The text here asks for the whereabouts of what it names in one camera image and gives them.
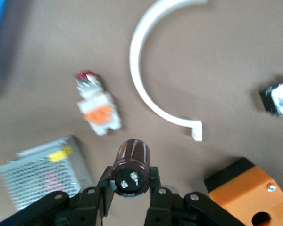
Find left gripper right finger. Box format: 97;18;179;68
144;165;180;226

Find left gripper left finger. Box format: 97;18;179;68
74;165;116;226

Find dark brown cylindrical capacitor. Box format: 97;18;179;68
110;138;152;199

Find metal mesh power supply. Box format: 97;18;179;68
0;135;95;211

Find orange push button box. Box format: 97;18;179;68
204;157;283;226

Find white orange red indicator switch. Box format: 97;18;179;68
75;70;123;137

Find large white curved bracket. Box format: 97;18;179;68
129;0;209;142

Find orange push button switch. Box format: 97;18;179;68
258;73;283;116

